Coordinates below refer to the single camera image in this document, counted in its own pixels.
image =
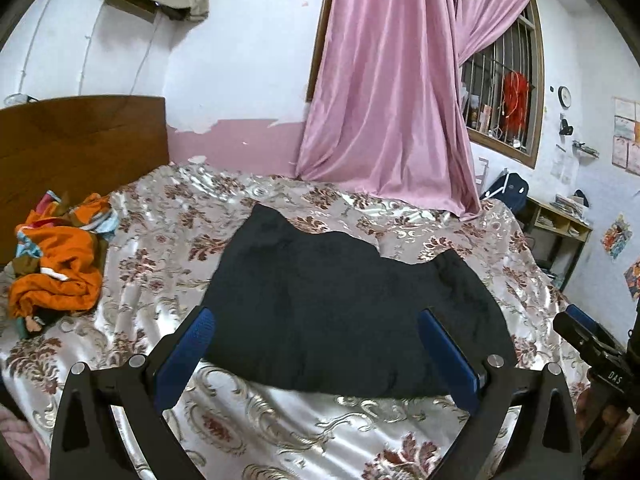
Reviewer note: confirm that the dark cap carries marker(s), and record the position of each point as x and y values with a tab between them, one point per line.
581	197

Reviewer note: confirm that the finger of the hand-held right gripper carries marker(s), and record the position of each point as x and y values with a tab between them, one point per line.
587	317
575	335

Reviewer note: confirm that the floral satin bedspread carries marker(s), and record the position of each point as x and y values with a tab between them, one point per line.
165	240

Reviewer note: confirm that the red hanging cloth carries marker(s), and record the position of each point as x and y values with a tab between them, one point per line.
516	102

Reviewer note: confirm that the wooden headboard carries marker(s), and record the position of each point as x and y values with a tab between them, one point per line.
85	145

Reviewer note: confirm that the small metal wall rack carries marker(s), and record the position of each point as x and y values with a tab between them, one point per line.
586	148

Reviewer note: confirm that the black wall hook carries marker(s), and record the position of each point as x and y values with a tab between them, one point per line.
566	126

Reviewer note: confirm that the blue backpack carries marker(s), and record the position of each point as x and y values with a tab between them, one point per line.
507	192

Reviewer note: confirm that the barred wooden window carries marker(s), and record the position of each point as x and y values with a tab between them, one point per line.
537	110

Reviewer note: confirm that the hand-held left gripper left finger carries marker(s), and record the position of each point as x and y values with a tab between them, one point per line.
185	355

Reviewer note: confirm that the pink curtain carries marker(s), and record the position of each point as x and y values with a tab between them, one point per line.
390	110

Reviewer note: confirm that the colourful wall sticker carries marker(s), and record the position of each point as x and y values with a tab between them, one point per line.
616	237
634	280

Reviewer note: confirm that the pink cloth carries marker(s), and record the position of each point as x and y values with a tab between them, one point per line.
20	445

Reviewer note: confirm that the wooden wall shelf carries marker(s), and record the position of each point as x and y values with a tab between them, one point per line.
131	6

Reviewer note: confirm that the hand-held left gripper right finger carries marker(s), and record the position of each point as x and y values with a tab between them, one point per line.
447	360

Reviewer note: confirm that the white wall papers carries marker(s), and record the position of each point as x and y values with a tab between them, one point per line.
564	165

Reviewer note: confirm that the person's right hand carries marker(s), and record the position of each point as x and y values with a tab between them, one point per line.
612	417

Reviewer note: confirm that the wall certificates group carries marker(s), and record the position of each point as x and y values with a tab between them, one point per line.
627	135

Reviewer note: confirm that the round wall clock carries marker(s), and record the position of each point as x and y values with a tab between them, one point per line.
564	96

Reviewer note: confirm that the wooden desk shelf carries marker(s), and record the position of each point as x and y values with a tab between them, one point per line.
575	240

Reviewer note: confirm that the orange clothes pile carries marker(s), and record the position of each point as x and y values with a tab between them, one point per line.
60	265

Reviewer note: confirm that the black jacket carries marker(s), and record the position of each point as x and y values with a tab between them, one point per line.
325	310

